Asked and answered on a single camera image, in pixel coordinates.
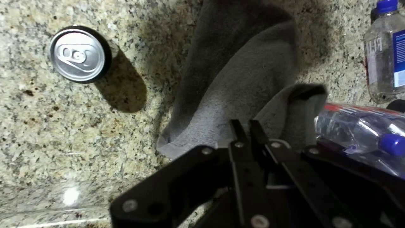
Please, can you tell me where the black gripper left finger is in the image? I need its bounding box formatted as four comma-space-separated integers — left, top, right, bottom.
109, 118, 273, 228

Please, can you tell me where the grey terry cloth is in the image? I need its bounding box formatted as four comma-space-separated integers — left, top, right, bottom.
156, 0, 330, 161

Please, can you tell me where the clear water bottle blue cap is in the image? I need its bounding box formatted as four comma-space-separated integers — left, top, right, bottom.
364, 0, 405, 104

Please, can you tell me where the silver soda can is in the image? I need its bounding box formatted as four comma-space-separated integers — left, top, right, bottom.
49, 24, 113, 84

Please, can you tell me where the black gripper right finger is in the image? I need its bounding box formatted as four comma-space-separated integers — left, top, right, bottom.
249, 119, 405, 228

